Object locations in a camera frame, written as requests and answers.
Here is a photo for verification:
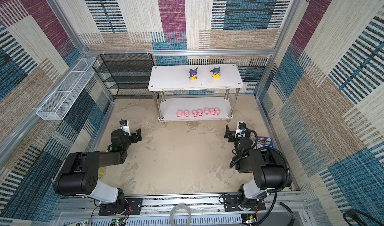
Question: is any blue yellow toy figure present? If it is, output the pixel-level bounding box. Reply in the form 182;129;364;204
211;67;221;79

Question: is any purple yellow toy figure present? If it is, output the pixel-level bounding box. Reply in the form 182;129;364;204
189;67;198;81

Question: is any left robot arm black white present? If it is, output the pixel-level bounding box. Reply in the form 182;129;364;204
53;129;142;216

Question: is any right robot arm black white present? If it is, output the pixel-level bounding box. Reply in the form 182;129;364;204
224;121;292;211

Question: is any white two-tier shelf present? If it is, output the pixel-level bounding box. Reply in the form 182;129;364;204
148;64;244;123

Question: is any blue picture book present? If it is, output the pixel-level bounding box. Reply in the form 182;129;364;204
256;137;274;149

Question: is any clear tubing coil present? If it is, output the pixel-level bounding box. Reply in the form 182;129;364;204
170;204;192;226

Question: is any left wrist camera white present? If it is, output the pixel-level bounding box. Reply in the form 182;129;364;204
120;120;131;136

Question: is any black wire mesh rack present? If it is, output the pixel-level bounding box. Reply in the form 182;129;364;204
93;53;155;100

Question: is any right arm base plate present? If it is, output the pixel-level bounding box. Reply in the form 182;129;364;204
219;194;266;212

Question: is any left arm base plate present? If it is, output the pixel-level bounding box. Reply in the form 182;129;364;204
98;198;143;216

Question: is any white wire mesh basket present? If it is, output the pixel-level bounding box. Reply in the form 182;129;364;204
37;58;96;121

